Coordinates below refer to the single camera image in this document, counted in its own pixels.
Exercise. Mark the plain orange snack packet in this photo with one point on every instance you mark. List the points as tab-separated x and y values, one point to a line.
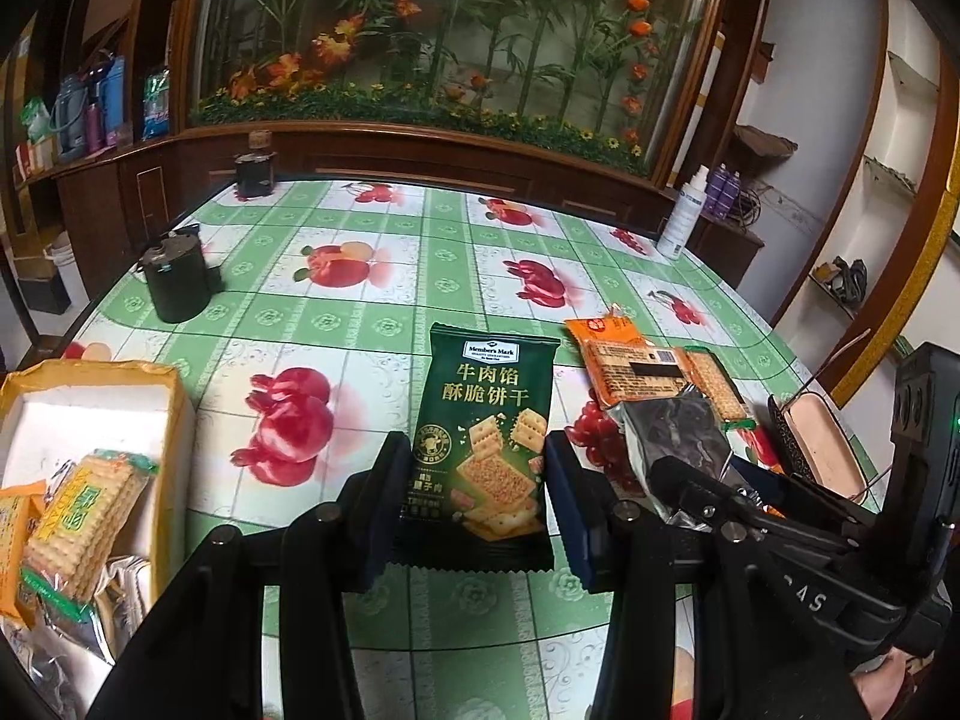
13	547

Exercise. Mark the small clear cracker packet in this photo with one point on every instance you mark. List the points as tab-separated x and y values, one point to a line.
716	382

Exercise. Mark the small dark metal tin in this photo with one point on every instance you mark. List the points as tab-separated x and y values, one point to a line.
255	172

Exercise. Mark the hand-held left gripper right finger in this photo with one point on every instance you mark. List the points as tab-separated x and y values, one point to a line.
576	532

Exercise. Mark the pink oval case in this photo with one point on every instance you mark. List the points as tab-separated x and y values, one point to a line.
825	442

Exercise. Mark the orange packet with black stripe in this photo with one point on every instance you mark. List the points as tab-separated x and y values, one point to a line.
615	367

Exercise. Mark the black item on shelf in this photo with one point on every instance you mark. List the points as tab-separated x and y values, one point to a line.
844	277

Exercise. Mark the white spray bottle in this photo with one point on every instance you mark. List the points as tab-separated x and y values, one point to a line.
679	225

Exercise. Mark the blue white packet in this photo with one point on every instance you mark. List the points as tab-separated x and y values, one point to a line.
156	105

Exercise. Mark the yellow cardboard box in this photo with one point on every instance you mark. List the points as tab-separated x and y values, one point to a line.
90	420

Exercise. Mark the dark green cracker packet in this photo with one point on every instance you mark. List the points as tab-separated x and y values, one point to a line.
487	405

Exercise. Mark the purple bottle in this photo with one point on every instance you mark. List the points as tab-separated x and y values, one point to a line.
733	196
717	195

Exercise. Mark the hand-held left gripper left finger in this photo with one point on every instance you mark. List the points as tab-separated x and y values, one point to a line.
388	514

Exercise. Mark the large clear cracker packet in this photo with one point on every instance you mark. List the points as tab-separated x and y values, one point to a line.
82	517

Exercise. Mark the crinkled silver foil bag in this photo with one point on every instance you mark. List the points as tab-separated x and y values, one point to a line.
127	585

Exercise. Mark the brown carved shelf ornament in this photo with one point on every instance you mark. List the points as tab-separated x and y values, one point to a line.
765	141

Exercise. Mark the blue box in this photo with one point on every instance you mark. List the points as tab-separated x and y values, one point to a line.
114	101

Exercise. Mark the silver foil packet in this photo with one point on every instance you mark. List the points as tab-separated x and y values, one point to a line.
667	427

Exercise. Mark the large dark metal tin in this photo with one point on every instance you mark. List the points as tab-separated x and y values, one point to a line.
176	277

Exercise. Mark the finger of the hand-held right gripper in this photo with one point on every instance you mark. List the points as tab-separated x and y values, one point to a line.
817	510
690	487

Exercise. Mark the green white packet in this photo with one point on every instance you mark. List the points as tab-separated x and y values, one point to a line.
37	120

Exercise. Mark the blue water jug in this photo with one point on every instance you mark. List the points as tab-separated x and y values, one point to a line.
75	116

